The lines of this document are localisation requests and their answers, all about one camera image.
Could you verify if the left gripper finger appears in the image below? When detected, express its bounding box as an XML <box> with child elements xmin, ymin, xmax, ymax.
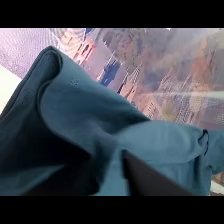
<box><xmin>121</xmin><ymin>149</ymin><xmax>194</xmax><ymax>197</ymax></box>

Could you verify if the dark green garment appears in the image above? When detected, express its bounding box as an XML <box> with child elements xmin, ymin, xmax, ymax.
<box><xmin>0</xmin><ymin>45</ymin><xmax>224</xmax><ymax>197</ymax></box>

